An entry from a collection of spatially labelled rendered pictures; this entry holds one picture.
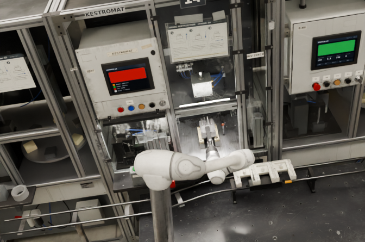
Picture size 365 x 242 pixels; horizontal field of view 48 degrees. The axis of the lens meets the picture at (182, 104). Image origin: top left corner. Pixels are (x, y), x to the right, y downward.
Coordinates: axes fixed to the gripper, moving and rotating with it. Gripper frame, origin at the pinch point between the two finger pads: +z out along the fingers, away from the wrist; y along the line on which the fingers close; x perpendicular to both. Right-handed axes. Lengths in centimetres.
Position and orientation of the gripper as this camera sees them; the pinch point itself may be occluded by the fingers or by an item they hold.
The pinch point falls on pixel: (208, 132)
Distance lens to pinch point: 270.2
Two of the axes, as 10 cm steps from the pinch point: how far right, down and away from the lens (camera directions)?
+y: -1.3, -7.8, -6.2
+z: -0.8, -6.1, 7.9
